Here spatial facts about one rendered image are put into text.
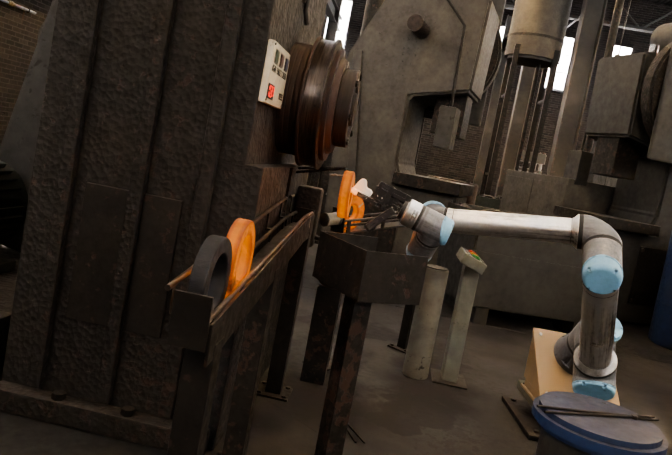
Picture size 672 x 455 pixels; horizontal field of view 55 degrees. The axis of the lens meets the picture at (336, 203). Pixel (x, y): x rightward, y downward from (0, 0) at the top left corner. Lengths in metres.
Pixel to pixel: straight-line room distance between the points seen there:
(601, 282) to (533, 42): 9.08
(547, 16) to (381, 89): 6.41
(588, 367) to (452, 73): 2.93
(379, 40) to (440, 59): 0.51
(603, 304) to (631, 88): 3.58
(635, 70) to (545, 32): 5.54
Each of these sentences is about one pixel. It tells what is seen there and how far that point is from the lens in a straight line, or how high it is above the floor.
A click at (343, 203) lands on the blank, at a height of 0.80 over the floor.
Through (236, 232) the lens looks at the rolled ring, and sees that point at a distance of 1.41.
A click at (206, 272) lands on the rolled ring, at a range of 1.22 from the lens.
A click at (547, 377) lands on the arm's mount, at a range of 2.80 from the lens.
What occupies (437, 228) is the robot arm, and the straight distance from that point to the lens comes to 2.09.
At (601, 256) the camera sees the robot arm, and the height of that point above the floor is 0.79.
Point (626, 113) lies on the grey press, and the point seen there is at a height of 1.67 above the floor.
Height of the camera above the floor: 0.96
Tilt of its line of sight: 5 degrees down
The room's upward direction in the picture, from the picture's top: 11 degrees clockwise
